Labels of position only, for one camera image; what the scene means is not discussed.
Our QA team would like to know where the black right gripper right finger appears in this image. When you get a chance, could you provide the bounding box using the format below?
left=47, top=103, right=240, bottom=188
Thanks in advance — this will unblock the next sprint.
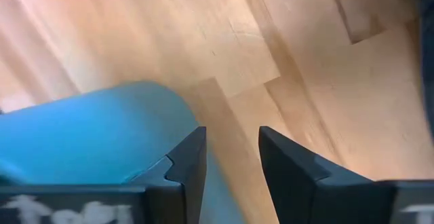
left=258, top=126, right=398, bottom=224

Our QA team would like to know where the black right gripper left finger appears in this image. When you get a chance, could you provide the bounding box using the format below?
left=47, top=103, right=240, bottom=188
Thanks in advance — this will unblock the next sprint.
left=130, top=126, right=208, bottom=224

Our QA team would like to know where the blue plastic bin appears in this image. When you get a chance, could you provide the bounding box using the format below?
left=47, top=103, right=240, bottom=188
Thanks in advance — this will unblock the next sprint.
left=0, top=80, right=245, bottom=224

